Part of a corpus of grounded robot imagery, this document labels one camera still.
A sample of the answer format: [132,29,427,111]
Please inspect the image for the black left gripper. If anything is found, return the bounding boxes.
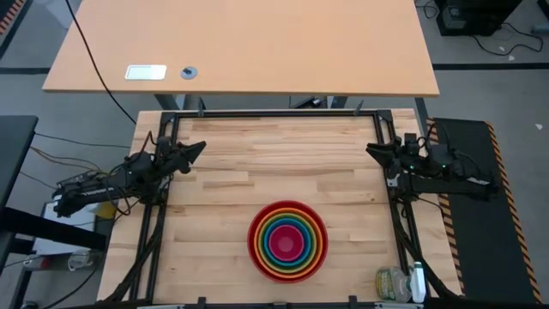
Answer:
[154,139,208,175]

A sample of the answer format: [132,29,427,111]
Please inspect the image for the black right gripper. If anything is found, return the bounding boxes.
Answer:
[365,139,425,178]

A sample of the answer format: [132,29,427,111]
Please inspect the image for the orange bowl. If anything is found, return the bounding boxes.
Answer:
[252,206,324,280]

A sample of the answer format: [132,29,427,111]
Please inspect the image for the yellow bowl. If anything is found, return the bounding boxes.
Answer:
[256,210,321,276]

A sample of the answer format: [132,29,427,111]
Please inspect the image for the green bowl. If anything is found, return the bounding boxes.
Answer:
[259,214,317,272]

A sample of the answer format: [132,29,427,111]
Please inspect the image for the teal bowl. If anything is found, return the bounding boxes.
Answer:
[262,217,314,268]

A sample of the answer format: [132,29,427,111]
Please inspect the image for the small magenta bowl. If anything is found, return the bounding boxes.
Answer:
[268,223,307,264]

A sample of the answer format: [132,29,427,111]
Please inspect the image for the nested rainbow bowls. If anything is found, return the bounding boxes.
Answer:
[246,200,330,285]

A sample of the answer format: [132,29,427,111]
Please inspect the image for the yellow cup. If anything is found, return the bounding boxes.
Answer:
[95,200,118,221]

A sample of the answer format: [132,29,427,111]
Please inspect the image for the light wood desk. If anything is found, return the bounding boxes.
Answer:
[42,0,441,98]

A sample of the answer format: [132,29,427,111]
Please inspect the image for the clear green-label bottle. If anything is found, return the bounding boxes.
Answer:
[375,265,413,302]

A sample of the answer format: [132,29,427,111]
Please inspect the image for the black hazard-striped floor mat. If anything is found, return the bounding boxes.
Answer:
[425,117,545,306]

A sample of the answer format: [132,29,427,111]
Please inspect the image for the white plastic bottle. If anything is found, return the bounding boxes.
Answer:
[408,261,428,305]

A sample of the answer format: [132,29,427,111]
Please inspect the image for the white box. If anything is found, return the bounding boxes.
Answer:
[31,200,109,258]

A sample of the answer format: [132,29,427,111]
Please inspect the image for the black computer case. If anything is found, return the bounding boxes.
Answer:
[434,0,523,38]

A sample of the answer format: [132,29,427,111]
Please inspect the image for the black side table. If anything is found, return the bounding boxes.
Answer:
[0,114,39,211]

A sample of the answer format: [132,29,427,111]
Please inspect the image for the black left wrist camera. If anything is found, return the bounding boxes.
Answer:
[154,135,173,154]

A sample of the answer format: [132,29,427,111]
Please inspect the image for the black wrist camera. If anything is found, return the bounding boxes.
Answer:
[402,132,420,156]
[154,135,173,154]

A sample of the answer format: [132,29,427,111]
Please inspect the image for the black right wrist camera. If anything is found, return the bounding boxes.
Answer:
[402,132,420,156]

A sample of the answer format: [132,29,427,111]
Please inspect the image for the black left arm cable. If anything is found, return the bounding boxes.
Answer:
[139,130,159,156]

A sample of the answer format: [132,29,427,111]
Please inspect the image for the black aluminium table frame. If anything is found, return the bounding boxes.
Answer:
[102,108,462,309]

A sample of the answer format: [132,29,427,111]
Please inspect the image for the long black cable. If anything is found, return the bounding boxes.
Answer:
[63,0,138,125]

